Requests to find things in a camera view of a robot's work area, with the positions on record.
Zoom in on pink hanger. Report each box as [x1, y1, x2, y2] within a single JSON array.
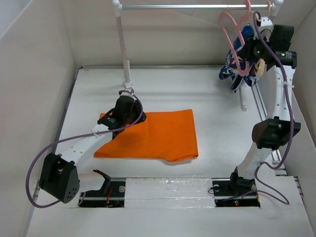
[[219, 0, 252, 77]]

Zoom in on orange trousers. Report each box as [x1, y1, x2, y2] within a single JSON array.
[[94, 109, 198, 162]]

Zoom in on white foam board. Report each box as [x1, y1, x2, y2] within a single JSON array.
[[256, 48, 316, 178]]

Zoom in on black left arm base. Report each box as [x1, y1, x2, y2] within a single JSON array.
[[79, 179, 126, 208]]

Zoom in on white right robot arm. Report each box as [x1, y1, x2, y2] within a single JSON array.
[[228, 12, 301, 195]]

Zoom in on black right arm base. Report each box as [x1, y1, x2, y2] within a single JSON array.
[[208, 179, 260, 207]]

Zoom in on blue patterned garment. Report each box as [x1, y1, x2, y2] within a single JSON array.
[[218, 23, 262, 94]]

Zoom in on beige hanger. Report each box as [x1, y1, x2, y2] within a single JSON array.
[[253, 1, 273, 77]]

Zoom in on white clothes rack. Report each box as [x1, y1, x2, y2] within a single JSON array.
[[112, 0, 284, 112]]

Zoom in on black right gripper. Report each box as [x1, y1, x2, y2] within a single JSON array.
[[237, 33, 273, 61]]

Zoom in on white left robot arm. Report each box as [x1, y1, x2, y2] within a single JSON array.
[[39, 88, 147, 203]]

